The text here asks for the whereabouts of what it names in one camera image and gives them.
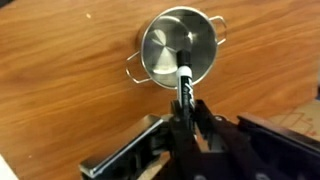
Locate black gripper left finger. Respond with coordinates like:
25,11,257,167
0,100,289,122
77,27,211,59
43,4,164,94
169,100,204,180

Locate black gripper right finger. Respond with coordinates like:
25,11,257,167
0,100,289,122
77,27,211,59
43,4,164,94
195,100,267,180

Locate black and white marker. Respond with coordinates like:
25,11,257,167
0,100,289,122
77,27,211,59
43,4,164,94
176,50,195,132

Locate small stainless steel pot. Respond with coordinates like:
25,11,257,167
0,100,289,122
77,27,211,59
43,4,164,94
125,6,227,89

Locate brown wooden table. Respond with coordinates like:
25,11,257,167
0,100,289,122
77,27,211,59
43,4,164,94
0,0,320,180

